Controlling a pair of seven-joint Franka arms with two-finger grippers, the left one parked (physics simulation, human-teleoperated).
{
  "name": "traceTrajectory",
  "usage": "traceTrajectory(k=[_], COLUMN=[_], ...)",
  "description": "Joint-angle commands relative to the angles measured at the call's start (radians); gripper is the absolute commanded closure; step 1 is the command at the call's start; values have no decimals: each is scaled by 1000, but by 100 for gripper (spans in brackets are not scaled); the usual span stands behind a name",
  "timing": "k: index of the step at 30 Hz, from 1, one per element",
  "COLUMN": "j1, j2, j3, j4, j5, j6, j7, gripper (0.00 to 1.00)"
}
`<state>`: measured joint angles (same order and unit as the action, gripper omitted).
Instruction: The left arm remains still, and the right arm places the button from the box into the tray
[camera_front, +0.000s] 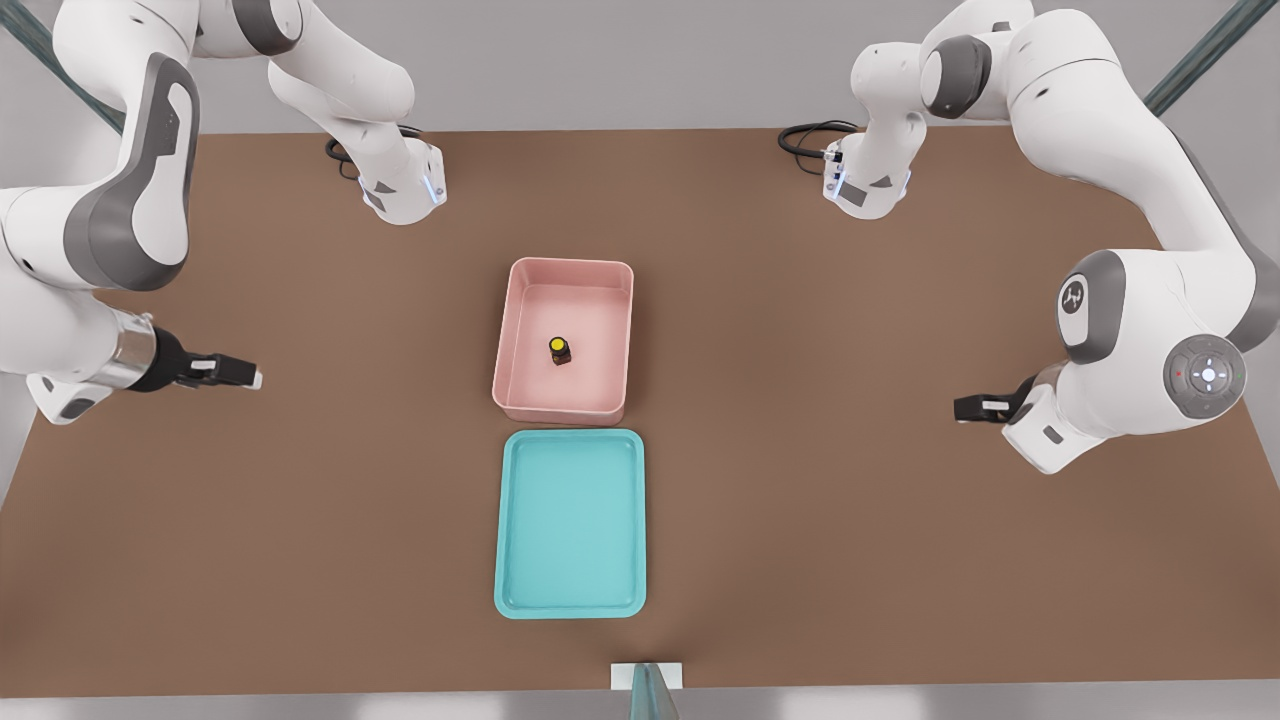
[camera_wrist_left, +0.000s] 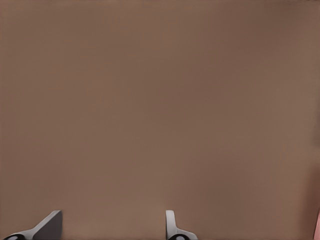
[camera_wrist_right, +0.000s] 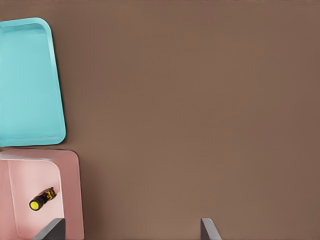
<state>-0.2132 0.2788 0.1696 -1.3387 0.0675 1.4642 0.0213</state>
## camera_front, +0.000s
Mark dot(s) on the pale blue-green tray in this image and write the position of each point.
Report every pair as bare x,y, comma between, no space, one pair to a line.
570,525

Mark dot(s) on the pink plastic box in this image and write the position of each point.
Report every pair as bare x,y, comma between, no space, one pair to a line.
590,310

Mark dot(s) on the silver frame post with foot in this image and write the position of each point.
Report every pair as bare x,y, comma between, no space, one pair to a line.
650,690

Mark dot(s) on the black button with yellow cap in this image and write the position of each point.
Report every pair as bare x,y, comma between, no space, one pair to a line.
560,351

